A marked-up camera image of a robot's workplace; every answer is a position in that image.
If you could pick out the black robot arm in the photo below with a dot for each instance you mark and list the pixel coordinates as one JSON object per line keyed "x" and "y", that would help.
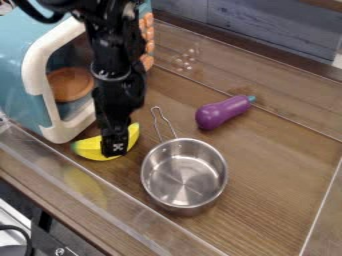
{"x": 110, "y": 22}

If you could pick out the blue toy microwave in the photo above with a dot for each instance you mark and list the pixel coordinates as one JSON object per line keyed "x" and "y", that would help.
{"x": 33, "y": 49}

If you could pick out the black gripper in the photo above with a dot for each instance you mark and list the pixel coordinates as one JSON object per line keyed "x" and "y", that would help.
{"x": 117, "y": 96}

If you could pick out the silver pot with handle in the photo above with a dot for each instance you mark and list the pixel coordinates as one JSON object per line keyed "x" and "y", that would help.
{"x": 183, "y": 171}

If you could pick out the purple toy eggplant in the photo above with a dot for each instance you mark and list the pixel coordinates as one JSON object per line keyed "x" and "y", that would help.
{"x": 211, "y": 115}

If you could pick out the yellow toy banana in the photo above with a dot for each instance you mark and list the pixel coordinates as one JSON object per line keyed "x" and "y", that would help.
{"x": 88, "y": 148}

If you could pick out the orange microwave turntable plate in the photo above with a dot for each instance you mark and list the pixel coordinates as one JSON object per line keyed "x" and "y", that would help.
{"x": 70, "y": 83}

